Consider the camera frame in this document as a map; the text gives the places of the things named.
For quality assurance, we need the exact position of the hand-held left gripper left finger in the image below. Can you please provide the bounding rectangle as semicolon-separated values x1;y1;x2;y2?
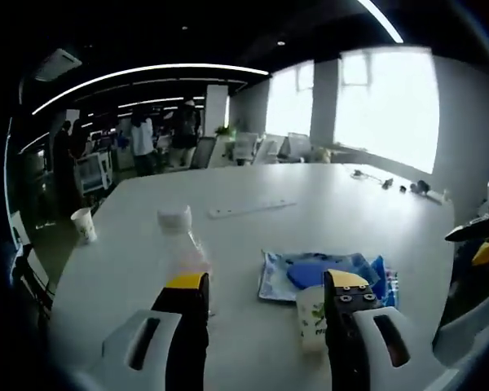
75;271;211;391

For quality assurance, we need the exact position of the blue pink packet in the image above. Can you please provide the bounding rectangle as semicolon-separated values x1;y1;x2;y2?
370;255;401;309

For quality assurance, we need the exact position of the ceiling air vent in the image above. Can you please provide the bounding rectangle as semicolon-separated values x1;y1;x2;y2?
34;48;82;82

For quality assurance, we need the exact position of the straight ceiling light strip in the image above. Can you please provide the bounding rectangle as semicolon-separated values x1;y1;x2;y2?
358;0;404;44

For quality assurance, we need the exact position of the white mesh office chair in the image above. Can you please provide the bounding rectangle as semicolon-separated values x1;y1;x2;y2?
75;152;115;192

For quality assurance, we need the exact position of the clear plastic bottle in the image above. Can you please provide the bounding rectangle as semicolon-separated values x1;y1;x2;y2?
156;204;215;318

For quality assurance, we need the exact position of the packet with blue round pad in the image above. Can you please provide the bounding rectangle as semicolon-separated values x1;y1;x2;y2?
257;248;384;302

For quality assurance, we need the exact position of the wide window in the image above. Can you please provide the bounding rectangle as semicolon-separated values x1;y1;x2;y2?
333;49;440;175

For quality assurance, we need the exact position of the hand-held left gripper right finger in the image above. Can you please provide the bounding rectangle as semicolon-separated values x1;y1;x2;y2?
322;267;460;391

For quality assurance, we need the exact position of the white inset power strip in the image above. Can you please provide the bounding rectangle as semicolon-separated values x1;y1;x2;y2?
207;198;297;220

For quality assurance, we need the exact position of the white table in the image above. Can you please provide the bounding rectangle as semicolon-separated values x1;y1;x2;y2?
48;162;457;391

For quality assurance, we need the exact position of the long curved ceiling light strip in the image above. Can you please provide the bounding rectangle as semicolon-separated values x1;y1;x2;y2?
32;63;270;116

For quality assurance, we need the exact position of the white paper cup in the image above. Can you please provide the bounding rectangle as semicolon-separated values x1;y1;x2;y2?
70;207;98;245
295;284;331;354

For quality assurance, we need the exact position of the narrow window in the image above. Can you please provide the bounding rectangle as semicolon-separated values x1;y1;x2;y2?
267;64;315;139

